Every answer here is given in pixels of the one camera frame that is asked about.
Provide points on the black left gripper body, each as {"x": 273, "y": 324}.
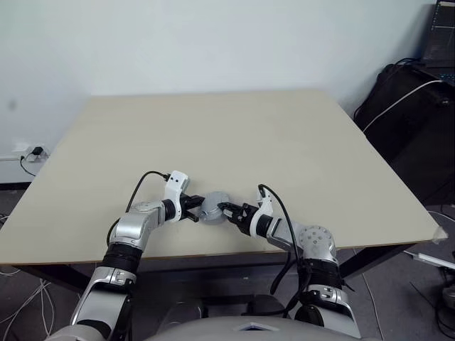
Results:
{"x": 185, "y": 205}

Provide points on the white floor strip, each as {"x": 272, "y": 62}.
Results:
{"x": 430, "y": 258}

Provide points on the black power adapter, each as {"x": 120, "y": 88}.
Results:
{"x": 36, "y": 151}

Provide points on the grey robot torso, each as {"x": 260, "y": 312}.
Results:
{"x": 227, "y": 332}

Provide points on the white wall socket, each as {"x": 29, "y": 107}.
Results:
{"x": 23, "y": 147}

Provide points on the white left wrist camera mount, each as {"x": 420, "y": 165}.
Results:
{"x": 176, "y": 181}

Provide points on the black floor device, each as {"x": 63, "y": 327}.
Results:
{"x": 448, "y": 284}

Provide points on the beige tape piece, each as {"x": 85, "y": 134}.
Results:
{"x": 441, "y": 235}

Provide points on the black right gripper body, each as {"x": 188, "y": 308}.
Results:
{"x": 242, "y": 217}

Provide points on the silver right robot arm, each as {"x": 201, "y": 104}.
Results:
{"x": 316, "y": 241}

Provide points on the black bag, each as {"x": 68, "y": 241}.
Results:
{"x": 409, "y": 149}

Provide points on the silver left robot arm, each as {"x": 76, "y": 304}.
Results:
{"x": 131, "y": 227}

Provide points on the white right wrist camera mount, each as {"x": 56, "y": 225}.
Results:
{"x": 264, "y": 207}

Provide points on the silver motor lid circuit board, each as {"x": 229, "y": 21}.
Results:
{"x": 213, "y": 200}

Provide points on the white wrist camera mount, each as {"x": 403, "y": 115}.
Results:
{"x": 264, "y": 207}
{"x": 176, "y": 181}

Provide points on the black laptop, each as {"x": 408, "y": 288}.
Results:
{"x": 442, "y": 35}

